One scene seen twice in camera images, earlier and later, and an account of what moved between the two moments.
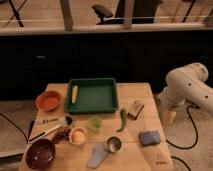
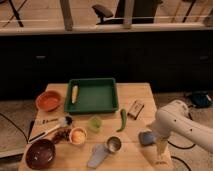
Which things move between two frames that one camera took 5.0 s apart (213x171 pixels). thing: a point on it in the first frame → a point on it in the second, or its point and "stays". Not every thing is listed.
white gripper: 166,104 → 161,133
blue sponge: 149,137 stays
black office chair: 142,11 stays
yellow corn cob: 74,93 stays
